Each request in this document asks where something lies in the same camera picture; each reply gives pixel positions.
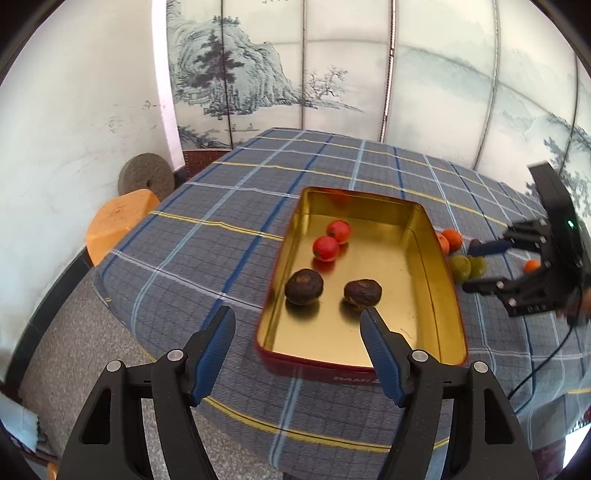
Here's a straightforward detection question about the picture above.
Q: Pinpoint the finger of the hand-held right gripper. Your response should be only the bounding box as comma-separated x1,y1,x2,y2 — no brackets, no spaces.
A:
468,220,553,258
463,261,572,318

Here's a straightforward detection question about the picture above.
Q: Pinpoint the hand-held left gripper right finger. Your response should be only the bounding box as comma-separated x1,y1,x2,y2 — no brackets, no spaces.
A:
359,308,541,480

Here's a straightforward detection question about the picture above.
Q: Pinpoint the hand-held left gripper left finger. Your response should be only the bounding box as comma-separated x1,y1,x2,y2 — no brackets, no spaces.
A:
55,306,237,480

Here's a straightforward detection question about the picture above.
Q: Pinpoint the gold and red tin box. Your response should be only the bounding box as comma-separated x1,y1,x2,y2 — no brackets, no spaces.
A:
255,186,468,386

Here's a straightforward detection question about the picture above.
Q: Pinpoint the dark brown wrinkled fruit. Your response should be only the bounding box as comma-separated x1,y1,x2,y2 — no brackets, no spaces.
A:
284,269,323,305
344,279,383,308

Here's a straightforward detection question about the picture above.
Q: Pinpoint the blue-grey plaid tablecloth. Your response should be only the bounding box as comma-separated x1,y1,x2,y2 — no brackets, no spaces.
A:
92,128,591,478

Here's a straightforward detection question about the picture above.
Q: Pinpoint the red round fruit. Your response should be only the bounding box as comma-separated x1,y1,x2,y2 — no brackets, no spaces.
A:
326,220,352,244
312,236,341,262

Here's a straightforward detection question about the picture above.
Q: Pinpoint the orange wooden stool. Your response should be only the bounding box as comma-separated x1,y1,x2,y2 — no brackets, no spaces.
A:
85,189,161,267

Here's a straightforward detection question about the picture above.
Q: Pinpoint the round grey millstone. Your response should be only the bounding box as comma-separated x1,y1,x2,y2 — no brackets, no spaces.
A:
117,153,174,197

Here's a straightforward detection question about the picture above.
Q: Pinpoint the dark red low panel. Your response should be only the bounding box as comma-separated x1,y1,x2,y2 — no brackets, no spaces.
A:
182,148,232,184

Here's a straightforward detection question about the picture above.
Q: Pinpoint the blue-grey cloth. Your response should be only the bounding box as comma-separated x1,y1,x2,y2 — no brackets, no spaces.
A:
0,392,51,462

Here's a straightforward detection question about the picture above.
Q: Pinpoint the landscape painted folding screen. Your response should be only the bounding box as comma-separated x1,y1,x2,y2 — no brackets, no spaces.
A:
165,0,591,217

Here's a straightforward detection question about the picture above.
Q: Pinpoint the black cable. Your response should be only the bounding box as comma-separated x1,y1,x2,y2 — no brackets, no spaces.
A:
507,286,583,401

